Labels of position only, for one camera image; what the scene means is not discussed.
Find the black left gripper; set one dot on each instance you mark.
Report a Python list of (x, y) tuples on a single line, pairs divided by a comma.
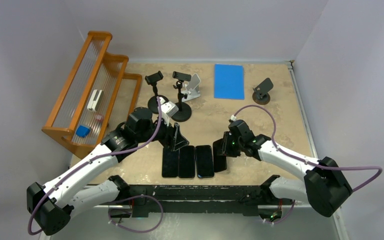
[(172, 138)]

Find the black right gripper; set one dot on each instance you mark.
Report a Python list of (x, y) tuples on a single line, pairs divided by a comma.
[(226, 137)]

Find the black phone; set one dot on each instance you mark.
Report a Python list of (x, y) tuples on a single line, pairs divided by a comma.
[(219, 161), (204, 161), (186, 162)]

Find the black smartphone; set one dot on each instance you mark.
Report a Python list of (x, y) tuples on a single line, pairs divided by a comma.
[(170, 163)]

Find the black tall phone stand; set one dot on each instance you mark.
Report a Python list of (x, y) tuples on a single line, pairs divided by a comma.
[(184, 110)]

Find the black round-base phone stand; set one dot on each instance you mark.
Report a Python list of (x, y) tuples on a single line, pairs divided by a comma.
[(152, 80)]

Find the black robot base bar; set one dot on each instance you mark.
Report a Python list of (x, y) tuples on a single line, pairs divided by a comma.
[(247, 200)]

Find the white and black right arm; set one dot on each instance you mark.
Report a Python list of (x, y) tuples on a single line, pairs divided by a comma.
[(319, 183)]

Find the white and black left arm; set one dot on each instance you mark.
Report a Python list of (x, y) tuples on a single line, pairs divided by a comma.
[(53, 204)]

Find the white folding phone stand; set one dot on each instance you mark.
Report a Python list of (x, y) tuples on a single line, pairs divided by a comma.
[(192, 88)]

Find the blue rectangular mat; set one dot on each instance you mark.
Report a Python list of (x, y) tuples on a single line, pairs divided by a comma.
[(229, 82)]

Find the white device on rack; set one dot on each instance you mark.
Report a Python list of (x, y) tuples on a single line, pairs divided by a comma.
[(94, 100)]

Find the orange wooden rack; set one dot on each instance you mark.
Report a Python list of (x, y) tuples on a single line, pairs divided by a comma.
[(94, 69)]

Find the blue object on rack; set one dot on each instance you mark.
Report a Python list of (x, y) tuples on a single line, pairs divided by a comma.
[(82, 131)]

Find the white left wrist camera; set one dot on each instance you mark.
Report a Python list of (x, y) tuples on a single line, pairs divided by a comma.
[(168, 109)]

